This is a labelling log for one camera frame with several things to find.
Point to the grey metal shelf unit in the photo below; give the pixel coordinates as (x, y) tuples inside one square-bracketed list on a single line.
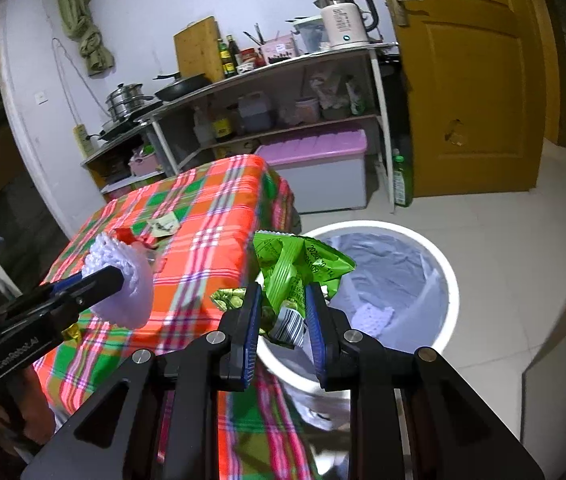
[(288, 62)]

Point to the green snack packet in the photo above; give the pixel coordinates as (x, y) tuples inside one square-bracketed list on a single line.
[(288, 265)]

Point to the plaid tablecloth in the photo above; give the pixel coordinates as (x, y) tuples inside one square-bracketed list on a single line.
[(203, 210)]

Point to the grey plastic jug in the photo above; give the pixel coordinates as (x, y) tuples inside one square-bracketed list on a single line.
[(255, 115)]

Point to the person's left forearm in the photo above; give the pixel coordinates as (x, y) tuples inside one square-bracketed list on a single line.
[(8, 420)]

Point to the steel steamer pot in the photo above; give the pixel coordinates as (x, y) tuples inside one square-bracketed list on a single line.
[(125, 100)]

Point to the clear plastic wrapper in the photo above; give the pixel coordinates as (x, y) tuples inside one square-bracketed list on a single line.
[(161, 265)]

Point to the wooden cutting board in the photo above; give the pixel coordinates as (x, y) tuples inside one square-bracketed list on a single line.
[(198, 50)]

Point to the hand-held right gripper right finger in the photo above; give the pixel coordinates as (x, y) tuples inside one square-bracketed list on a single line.
[(315, 332)]

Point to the clear plastic container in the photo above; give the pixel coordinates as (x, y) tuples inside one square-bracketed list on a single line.
[(310, 35)]

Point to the purple lidded storage box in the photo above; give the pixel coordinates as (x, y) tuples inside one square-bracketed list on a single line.
[(313, 170)]

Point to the dark sauce bottle green label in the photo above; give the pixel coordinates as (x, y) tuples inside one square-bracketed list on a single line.
[(223, 60)]

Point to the white foam fruit net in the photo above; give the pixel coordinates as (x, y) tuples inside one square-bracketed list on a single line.
[(133, 270), (372, 319)]

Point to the white electric kettle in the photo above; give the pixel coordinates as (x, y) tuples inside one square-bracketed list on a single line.
[(345, 22)]

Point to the green hanging cloth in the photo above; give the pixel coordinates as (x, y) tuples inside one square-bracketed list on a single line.
[(79, 10)]

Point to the yellow power strip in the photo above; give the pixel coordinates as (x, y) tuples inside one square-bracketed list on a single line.
[(84, 139)]

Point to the pink plastic tub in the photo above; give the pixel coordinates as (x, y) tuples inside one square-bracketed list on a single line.
[(307, 111)]

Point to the white wall socket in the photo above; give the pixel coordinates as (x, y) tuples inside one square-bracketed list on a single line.
[(41, 98)]

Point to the pink storage box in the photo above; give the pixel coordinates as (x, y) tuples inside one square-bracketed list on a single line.
[(279, 51)]

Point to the clear plastic bottle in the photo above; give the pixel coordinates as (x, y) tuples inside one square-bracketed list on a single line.
[(203, 127)]

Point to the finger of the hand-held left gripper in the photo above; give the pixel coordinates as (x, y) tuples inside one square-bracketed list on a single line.
[(65, 285), (103, 285)]

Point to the gold candy wrapper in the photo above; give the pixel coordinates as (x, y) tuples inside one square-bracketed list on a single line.
[(72, 334)]

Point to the white trash bin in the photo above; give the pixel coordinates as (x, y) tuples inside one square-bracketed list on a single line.
[(388, 270)]

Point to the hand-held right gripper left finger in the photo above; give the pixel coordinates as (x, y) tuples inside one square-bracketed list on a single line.
[(252, 332)]

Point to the yellow label oil bottle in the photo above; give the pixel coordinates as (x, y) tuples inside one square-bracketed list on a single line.
[(222, 125)]

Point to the yellow wooden door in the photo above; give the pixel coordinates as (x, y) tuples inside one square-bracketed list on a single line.
[(468, 85)]

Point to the red plastic bag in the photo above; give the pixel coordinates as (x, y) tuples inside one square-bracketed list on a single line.
[(126, 235)]

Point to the black induction cooker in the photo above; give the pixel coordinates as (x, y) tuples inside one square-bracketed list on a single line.
[(128, 122)]

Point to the black frying pan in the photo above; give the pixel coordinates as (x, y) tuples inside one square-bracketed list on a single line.
[(183, 87)]

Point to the white green sachet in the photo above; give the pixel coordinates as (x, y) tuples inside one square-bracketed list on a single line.
[(164, 224)]

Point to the bundle of plastic bags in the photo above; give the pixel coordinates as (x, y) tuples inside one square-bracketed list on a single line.
[(338, 92)]

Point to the red lidded jar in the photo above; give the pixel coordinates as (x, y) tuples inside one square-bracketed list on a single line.
[(249, 57)]

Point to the white round bin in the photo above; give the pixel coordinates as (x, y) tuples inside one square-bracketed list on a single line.
[(444, 280)]

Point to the green plastic bottle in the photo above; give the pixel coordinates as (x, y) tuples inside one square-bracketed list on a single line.
[(402, 182)]

